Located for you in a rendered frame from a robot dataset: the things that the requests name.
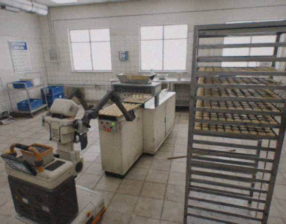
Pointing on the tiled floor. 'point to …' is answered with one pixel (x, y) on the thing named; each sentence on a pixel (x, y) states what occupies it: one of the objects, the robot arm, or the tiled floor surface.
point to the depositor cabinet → (158, 123)
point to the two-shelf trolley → (27, 97)
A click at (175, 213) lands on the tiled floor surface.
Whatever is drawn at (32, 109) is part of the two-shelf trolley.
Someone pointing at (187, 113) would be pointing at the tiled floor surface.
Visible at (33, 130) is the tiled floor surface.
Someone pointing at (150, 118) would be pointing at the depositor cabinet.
